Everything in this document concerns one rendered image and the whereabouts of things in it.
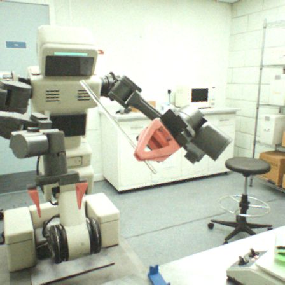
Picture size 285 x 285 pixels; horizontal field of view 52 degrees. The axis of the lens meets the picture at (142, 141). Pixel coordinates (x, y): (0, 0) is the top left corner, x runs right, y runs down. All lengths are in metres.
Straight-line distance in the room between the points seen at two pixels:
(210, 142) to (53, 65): 0.74
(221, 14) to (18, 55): 2.74
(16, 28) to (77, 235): 2.52
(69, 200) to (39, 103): 0.46
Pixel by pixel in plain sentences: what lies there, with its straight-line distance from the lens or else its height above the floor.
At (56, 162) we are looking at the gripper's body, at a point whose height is 1.10.
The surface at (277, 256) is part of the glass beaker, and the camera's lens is 0.85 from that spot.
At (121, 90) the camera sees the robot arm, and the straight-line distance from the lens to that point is 1.14.
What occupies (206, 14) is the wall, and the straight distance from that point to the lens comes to 4.36.
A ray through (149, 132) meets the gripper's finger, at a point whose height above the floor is 1.21.
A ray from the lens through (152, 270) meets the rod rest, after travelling 0.89.
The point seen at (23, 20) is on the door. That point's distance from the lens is 3.45.
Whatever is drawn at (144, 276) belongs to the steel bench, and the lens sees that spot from 0.91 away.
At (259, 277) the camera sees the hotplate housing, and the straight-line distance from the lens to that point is 0.86.
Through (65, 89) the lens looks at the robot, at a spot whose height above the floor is 1.26.
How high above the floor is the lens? 1.31
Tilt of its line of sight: 13 degrees down
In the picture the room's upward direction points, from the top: straight up
